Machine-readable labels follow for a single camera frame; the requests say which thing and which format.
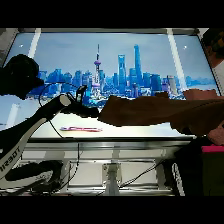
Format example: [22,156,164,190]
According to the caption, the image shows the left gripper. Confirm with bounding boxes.
[67,100,101,119]

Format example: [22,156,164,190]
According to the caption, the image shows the brown garment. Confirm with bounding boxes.
[97,89,224,137]

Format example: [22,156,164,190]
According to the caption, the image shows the heap of clothes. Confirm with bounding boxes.
[201,28,224,92]

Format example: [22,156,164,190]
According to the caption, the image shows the black garment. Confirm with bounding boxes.
[0,54,45,100]

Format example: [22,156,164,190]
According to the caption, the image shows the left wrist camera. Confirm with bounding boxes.
[74,85,89,105]

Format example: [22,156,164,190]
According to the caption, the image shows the black cable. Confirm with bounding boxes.
[37,81,82,141]

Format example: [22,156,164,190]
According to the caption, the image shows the silver frame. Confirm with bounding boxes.
[0,136,202,197]

